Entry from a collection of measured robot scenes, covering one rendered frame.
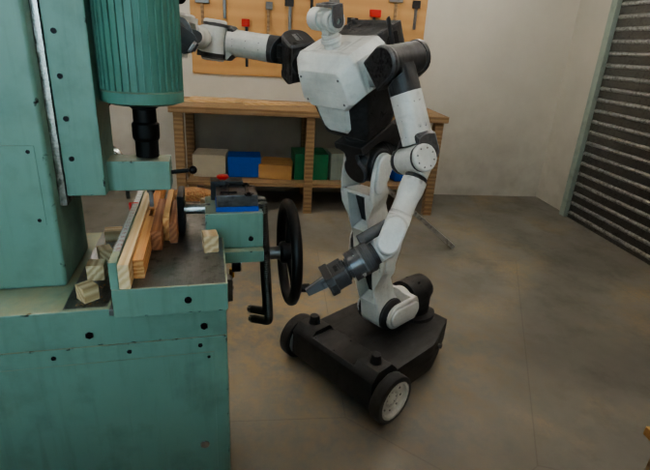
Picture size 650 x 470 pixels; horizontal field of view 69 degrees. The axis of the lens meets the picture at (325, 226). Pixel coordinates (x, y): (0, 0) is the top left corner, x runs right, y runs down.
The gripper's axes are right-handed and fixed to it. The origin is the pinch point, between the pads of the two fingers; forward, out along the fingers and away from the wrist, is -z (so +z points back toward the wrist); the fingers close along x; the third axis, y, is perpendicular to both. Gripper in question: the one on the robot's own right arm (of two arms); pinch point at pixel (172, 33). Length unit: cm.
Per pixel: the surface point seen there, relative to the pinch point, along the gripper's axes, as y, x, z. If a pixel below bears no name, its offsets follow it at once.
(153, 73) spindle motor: 8.4, 2.1, -22.1
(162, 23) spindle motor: -0.8, -1.6, -20.2
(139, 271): 39, 19, -43
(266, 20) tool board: -46, 40, 302
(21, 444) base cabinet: 92, 20, -36
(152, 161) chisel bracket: 25.8, 11.5, -17.4
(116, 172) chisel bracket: 32.2, 6.4, -17.5
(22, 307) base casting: 62, 5, -33
